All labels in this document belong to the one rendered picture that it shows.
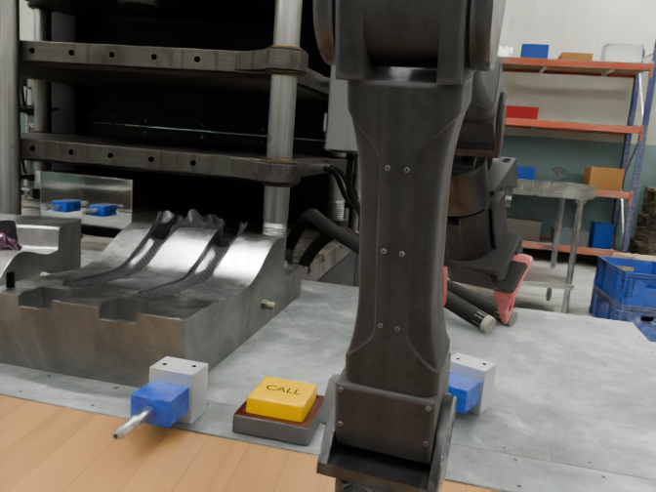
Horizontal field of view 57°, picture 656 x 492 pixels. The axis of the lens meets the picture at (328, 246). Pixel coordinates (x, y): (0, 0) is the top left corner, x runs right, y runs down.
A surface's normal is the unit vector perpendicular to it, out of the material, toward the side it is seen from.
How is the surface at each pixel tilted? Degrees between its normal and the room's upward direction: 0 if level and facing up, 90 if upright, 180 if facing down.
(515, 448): 0
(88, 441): 0
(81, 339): 90
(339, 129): 90
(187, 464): 0
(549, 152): 90
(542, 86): 90
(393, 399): 104
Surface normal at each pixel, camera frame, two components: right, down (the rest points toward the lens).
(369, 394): -0.34, 0.37
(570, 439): 0.07, -0.98
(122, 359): -0.22, 0.15
